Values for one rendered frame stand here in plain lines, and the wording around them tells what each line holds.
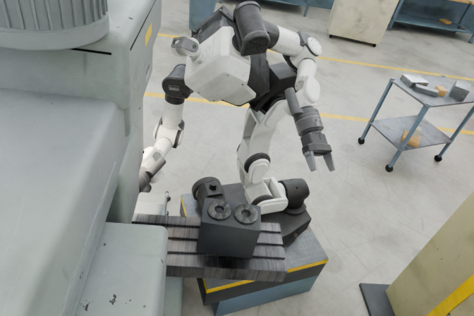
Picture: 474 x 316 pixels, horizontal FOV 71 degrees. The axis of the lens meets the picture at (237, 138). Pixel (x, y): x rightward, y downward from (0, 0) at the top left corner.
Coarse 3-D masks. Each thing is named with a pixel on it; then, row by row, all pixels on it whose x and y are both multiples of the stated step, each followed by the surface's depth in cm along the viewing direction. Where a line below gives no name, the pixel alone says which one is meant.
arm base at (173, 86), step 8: (184, 64) 146; (184, 72) 139; (168, 80) 137; (176, 80) 136; (184, 80) 135; (168, 88) 139; (176, 88) 138; (184, 88) 137; (176, 96) 140; (184, 96) 139
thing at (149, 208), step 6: (138, 204) 153; (144, 204) 154; (150, 204) 154; (156, 204) 155; (162, 204) 155; (138, 210) 150; (144, 210) 151; (150, 210) 152; (156, 210) 152; (162, 210) 153
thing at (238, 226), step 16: (208, 208) 122; (224, 208) 124; (240, 208) 125; (256, 208) 128; (208, 224) 119; (224, 224) 119; (240, 224) 121; (256, 224) 122; (208, 240) 125; (224, 240) 124; (240, 240) 124; (256, 240) 123; (240, 256) 130
